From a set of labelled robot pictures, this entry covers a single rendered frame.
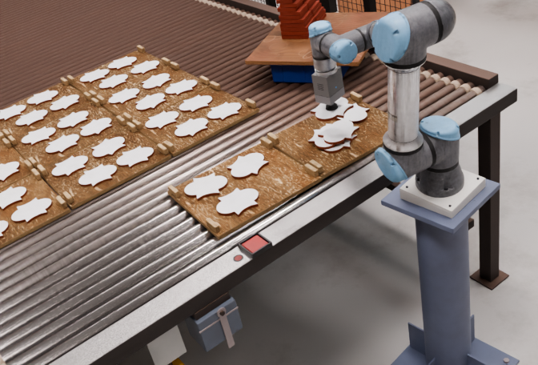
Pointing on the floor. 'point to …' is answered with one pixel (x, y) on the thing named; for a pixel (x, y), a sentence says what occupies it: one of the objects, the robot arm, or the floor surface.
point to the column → (445, 287)
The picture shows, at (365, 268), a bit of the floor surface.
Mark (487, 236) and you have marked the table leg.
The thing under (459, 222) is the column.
